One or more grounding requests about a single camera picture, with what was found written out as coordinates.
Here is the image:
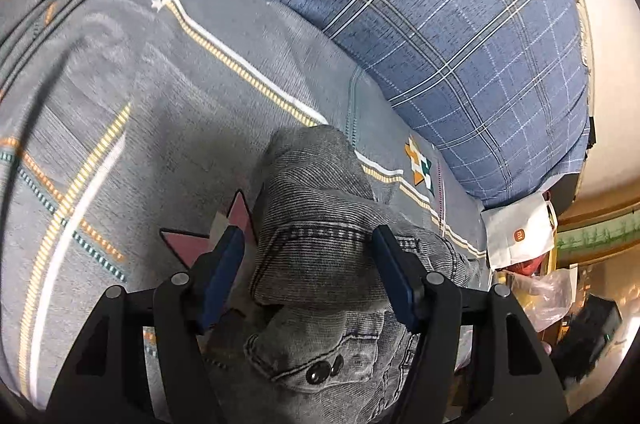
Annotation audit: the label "white paper bag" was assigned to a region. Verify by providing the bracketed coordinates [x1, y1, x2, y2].
[480, 191, 558, 270]

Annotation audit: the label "blue plaid pillow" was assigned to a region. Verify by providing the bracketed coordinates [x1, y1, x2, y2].
[159, 0, 593, 210]

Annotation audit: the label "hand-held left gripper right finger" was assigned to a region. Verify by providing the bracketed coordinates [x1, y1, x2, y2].
[372, 224, 571, 424]

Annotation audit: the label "grey star-print bed sheet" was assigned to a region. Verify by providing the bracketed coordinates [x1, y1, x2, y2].
[0, 0, 488, 410]

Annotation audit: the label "grey corduroy pants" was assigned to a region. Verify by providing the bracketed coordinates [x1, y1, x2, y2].
[242, 124, 493, 424]

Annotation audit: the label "black box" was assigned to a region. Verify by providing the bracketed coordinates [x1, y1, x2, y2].
[550, 294, 623, 390]

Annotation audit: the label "clear plastic bag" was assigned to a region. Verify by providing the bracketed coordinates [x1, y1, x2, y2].
[515, 266, 581, 335]

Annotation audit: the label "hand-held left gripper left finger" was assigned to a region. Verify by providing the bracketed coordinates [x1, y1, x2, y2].
[45, 225, 247, 424]

